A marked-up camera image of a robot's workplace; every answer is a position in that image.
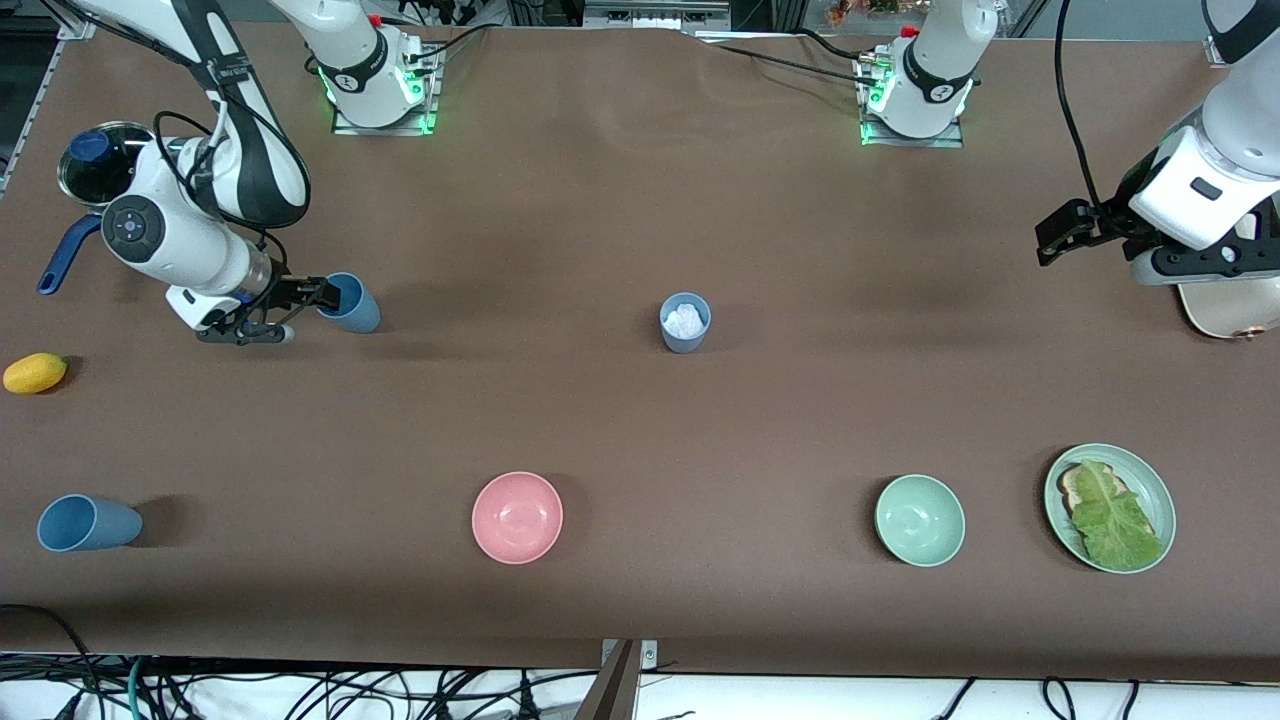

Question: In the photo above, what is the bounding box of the blue cup with paper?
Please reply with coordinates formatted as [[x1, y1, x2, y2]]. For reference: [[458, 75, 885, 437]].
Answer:
[[659, 292, 713, 354]]

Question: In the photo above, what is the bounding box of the cream frying pan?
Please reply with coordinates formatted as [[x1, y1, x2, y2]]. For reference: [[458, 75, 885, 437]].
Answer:
[[1175, 205, 1280, 342]]

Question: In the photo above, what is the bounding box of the glass lid blue knob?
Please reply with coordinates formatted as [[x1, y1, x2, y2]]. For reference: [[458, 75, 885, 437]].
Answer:
[[58, 121, 158, 209]]

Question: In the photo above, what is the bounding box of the toast slice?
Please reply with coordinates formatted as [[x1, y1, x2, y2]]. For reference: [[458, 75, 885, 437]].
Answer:
[[1058, 462, 1131, 517]]

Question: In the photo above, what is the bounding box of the yellow lemon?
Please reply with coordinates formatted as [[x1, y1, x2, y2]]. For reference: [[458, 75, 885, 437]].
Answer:
[[3, 352, 69, 395]]

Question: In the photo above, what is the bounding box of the pale green plate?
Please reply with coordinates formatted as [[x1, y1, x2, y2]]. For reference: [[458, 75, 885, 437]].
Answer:
[[1044, 443, 1177, 575]]

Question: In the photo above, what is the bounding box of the green lettuce leaf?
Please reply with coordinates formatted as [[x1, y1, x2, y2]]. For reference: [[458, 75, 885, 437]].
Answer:
[[1070, 460, 1166, 569]]

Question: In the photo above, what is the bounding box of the pink bowl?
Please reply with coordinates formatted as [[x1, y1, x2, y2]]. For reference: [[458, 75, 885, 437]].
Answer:
[[471, 471, 564, 565]]

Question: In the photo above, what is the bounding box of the pale green bowl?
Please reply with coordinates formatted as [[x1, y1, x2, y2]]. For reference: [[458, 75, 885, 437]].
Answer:
[[875, 474, 967, 568]]

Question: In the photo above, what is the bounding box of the brown table cover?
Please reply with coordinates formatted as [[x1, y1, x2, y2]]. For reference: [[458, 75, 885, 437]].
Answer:
[[0, 16, 1280, 683]]

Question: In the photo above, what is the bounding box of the dark angled bar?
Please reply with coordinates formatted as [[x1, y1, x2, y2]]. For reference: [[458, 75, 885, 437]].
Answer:
[[574, 640, 642, 720]]

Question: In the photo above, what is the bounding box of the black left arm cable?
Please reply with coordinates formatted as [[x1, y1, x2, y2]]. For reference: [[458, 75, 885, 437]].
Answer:
[[1055, 0, 1109, 217]]

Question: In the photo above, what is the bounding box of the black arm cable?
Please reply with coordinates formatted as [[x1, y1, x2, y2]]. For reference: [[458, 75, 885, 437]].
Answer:
[[40, 0, 313, 331], [1055, 0, 1109, 217]]

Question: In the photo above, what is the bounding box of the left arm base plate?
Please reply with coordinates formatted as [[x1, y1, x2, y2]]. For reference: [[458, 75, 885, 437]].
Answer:
[[857, 55, 967, 149]]

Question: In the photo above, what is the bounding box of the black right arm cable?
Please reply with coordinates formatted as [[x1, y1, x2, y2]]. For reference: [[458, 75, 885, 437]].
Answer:
[[40, 0, 313, 331]]

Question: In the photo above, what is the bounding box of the black pot blue handle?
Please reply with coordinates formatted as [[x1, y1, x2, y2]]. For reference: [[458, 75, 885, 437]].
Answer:
[[37, 121, 161, 297]]

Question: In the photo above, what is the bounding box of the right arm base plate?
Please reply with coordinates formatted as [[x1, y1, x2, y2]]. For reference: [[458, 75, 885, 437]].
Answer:
[[330, 45, 442, 137]]

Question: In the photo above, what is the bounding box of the black right base cable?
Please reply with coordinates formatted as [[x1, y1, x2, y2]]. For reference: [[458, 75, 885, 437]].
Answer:
[[404, 22, 493, 67]]

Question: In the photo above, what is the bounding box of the black base cable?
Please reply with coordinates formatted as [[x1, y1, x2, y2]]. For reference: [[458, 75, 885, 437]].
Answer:
[[404, 22, 493, 67], [715, 28, 887, 83]]

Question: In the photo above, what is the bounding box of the aluminium frame rail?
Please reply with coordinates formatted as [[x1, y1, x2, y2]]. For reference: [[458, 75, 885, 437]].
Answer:
[[0, 15, 97, 196]]

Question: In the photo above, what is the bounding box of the black left base cable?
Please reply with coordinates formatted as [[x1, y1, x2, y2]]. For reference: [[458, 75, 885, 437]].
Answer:
[[715, 28, 887, 83]]

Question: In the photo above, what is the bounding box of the teal cable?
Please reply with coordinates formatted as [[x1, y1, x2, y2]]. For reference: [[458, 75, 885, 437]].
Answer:
[[124, 655, 153, 720]]

